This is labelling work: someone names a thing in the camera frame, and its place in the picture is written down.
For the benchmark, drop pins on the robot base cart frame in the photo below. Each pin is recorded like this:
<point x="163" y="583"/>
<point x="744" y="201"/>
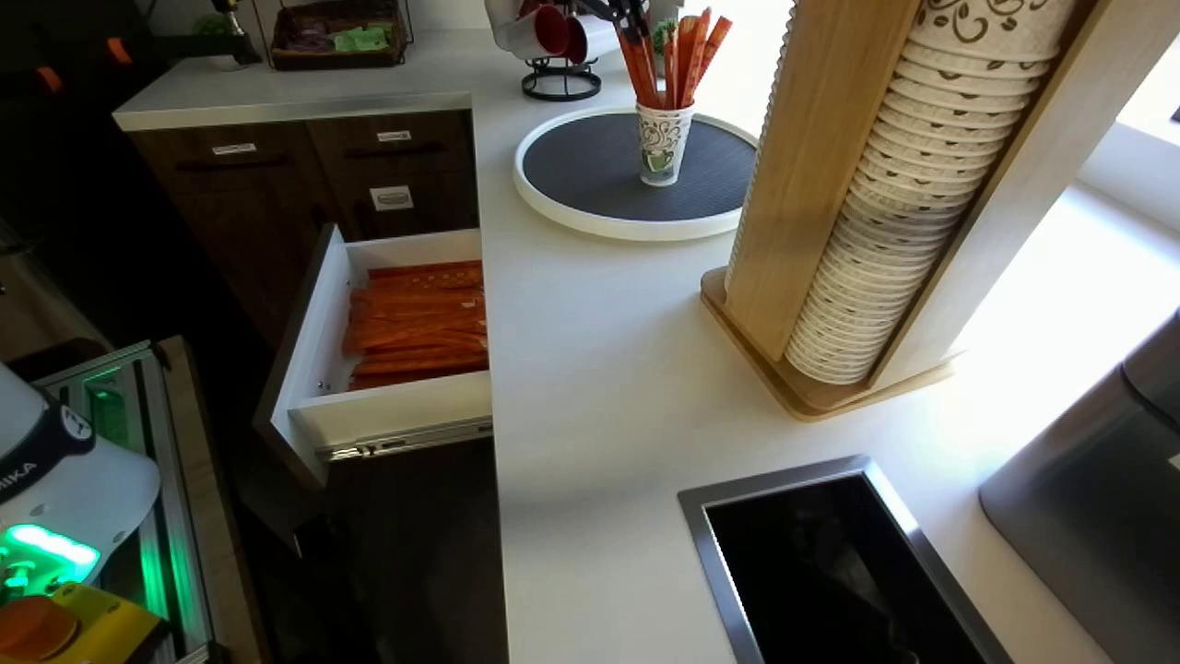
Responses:
<point x="116" y="525"/>

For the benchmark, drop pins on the stack of paper cups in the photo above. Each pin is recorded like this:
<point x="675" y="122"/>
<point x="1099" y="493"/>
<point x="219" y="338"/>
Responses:
<point x="960" y="90"/>

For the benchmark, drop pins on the wooden paper cup dispenser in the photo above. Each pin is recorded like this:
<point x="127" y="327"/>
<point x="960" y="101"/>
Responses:
<point x="833" y="74"/>

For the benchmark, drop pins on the grey appliance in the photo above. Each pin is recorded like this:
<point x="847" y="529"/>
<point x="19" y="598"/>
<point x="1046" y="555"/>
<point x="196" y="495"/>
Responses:
<point x="1092" y="502"/>

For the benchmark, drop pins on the orange chopstick pack in cup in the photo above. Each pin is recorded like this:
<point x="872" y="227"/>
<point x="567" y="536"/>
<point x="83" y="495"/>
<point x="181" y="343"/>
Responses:
<point x="640" y="70"/>
<point x="702" y="57"/>

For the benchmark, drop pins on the orange chopstick packs in drawer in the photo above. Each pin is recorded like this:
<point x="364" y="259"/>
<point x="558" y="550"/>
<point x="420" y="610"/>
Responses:
<point x="420" y="321"/>

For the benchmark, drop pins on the dark wooden cabinet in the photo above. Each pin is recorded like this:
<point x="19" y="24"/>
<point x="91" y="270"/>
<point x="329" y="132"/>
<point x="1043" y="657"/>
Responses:
<point x="396" y="555"/>

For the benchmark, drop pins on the open white drawer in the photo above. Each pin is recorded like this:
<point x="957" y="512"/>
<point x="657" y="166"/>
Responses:
<point x="316" y="415"/>

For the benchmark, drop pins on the orange chopstick pack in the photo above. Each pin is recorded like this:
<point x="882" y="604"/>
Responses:
<point x="687" y="46"/>
<point x="702" y="57"/>
<point x="640" y="70"/>

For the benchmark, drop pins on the basket tray with items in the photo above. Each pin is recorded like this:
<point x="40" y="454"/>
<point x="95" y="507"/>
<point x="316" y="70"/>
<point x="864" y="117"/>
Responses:
<point x="336" y="35"/>

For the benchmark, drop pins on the patterned paper cup holder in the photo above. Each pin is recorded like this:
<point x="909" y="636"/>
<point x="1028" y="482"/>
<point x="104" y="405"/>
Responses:
<point x="662" y="144"/>

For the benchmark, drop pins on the black countertop inset bin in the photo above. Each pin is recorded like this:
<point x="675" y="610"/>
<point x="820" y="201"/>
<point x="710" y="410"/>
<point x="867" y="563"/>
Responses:
<point x="826" y="565"/>

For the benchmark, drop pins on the round white grey turntable tray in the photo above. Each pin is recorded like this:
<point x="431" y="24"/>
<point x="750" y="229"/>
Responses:
<point x="583" y="172"/>

